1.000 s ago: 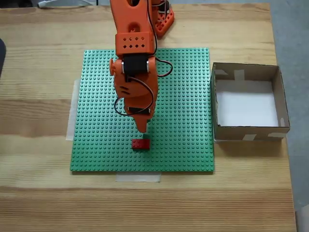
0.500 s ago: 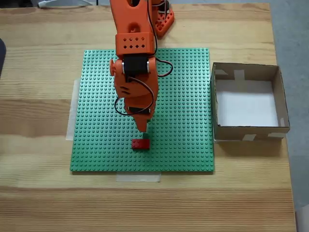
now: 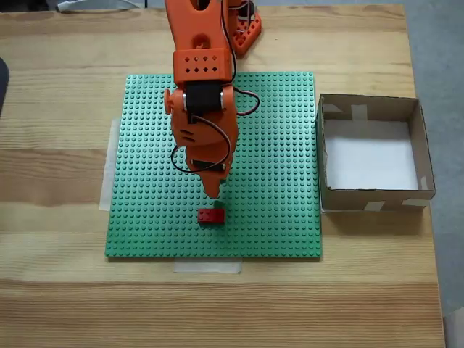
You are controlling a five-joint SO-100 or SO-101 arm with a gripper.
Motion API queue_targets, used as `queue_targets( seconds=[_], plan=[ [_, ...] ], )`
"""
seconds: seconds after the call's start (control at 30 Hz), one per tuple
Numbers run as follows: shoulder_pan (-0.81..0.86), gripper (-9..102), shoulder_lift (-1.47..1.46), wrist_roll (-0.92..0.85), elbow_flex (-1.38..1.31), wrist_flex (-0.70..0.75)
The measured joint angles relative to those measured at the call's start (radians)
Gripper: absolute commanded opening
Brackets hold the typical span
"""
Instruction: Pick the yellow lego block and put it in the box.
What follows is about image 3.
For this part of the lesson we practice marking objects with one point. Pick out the open cardboard box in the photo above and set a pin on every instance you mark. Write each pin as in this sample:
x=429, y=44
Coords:
x=369, y=163

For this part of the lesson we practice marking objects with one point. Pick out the long translucent tape strip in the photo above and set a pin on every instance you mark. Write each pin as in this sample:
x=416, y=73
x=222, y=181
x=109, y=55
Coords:
x=107, y=181

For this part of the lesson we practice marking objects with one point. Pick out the short translucent tape strip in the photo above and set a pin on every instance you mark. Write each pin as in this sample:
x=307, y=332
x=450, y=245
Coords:
x=206, y=266

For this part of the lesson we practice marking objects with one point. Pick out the red lego block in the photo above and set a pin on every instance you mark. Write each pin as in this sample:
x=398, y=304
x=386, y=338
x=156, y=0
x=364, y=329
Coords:
x=210, y=216

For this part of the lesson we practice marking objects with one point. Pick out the white curved object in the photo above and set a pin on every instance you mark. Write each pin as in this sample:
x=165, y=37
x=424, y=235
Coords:
x=69, y=5

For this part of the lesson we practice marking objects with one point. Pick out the black rounded object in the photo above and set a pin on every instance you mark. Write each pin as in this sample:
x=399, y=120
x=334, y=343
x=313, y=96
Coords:
x=3, y=83

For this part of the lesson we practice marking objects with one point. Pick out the green lego baseplate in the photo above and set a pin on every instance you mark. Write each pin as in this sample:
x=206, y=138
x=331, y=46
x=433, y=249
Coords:
x=272, y=163

